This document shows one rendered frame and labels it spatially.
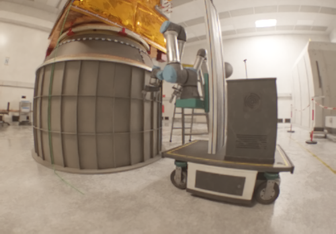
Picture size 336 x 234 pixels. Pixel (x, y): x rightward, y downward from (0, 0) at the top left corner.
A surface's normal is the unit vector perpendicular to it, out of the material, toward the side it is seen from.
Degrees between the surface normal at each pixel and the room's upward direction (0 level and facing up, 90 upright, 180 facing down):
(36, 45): 90
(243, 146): 90
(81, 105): 90
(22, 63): 90
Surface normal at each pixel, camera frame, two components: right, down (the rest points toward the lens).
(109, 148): 0.58, -0.02
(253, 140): -0.56, -0.04
